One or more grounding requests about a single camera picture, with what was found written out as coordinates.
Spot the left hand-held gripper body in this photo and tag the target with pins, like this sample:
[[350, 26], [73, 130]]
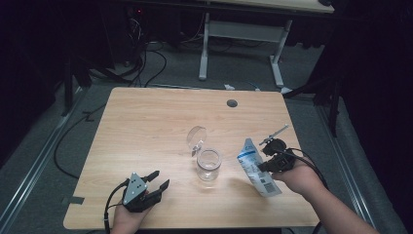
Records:
[[134, 191]]

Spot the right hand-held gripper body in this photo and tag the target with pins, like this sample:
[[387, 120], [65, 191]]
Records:
[[281, 161]]

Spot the white printed pouch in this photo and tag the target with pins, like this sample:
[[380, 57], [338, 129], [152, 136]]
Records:
[[251, 162]]

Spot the glass jar with hinged lid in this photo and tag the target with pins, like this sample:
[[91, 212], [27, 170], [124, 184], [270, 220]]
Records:
[[208, 164]]

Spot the person's right hand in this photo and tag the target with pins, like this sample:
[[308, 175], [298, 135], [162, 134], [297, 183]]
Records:
[[298, 180]]

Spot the person's left hand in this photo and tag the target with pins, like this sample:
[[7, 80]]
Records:
[[125, 222]]

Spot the grey tape strip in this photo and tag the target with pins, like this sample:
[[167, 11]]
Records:
[[74, 200]]

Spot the black stand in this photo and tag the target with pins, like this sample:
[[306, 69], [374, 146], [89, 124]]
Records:
[[332, 97], [76, 74]]

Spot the dark tape piece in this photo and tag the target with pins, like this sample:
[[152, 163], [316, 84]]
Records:
[[89, 116]]

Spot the small white floor object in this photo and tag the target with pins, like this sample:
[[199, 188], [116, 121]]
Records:
[[229, 87]]

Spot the metal floor rail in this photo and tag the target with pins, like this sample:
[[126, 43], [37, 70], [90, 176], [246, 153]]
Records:
[[35, 165], [347, 169]]

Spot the white table frame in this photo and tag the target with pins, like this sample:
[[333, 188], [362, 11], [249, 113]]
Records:
[[243, 31]]

